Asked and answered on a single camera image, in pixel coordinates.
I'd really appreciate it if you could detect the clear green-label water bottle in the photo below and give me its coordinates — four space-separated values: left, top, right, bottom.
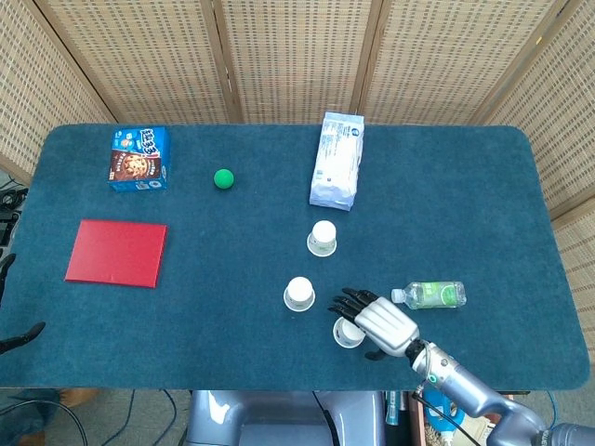
390 280 468 309

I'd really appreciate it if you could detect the white paper cup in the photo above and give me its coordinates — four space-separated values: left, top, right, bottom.
306 220 337 257
283 276 317 312
332 316 366 349

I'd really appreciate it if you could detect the grey robot torso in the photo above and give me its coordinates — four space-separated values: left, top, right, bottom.
185 389 388 446

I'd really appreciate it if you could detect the black floor cable loop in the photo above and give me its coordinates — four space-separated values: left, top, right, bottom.
0 398 88 446

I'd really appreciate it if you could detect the blue carpet table mat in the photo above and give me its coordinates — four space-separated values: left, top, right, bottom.
0 123 591 392

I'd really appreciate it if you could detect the black equipment with cables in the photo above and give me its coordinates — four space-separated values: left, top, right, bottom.
0 172 30 246

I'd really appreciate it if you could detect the red flat board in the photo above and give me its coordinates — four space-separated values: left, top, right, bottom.
63 218 168 290

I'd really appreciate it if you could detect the brown shoe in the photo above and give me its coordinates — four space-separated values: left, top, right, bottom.
59 388 101 409

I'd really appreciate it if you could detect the blue floor cable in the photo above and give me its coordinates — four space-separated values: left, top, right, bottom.
113 389 137 446

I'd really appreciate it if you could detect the blue jeans leg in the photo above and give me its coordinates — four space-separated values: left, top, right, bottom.
0 388 62 446

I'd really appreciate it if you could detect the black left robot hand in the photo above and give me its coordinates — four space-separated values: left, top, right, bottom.
0 253 46 357

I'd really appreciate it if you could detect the brown storage box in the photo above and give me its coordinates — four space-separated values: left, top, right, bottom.
407 390 517 446

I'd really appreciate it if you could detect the woven folding screen panel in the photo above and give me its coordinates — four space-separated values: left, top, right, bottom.
34 0 243 125
483 0 595 345
0 0 117 174
213 0 383 125
352 0 571 126

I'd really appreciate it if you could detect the blue cookie box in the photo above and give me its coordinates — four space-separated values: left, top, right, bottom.
107 125 171 194

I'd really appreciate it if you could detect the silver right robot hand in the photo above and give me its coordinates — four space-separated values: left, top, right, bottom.
327 287 420 362

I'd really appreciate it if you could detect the white tissue pack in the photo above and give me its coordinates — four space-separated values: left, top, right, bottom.
308 111 366 214

